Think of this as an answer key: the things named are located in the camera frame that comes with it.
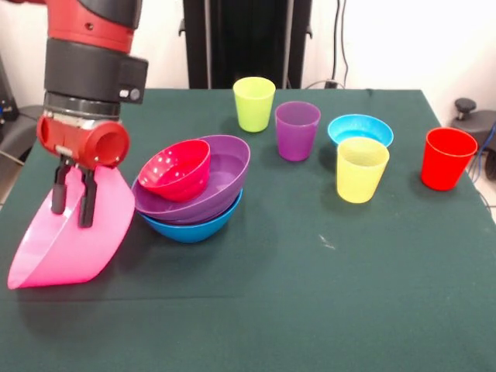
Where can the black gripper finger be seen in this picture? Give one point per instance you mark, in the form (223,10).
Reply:
(59,190)
(87,197)

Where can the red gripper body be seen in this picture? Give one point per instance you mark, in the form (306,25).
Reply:
(77,141)

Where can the large pink bowl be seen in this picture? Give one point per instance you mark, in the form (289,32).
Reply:
(85,248)

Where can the small crimson bowl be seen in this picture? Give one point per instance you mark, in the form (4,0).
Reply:
(178,178)

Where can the large blue bowl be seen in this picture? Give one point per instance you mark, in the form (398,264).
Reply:
(191,232)

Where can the large purple bowl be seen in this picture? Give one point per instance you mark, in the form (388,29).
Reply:
(224,174)

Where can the purple cup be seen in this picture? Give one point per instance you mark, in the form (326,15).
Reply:
(296,141)

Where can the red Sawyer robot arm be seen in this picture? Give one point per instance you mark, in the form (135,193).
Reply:
(81,69)

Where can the black equipment box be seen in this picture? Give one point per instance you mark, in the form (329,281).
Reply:
(5,100)

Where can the green cup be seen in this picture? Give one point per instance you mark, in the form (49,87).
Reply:
(253,112)

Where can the dark green table cloth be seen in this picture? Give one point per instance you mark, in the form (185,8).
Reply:
(248,290)

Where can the black power plug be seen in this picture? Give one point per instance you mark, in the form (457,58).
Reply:
(330,83)

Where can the yellow cup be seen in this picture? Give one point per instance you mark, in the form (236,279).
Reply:
(360,180)

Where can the small light blue bowl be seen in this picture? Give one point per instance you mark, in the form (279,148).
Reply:
(360,129)

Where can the red cup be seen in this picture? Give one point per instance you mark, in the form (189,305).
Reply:
(445,166)

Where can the black knob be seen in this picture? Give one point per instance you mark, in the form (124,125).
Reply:
(465,104)

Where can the black pedestal leg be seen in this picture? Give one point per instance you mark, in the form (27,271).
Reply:
(19,128)
(484,120)

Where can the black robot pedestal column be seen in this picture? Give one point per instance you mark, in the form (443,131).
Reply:
(240,38)

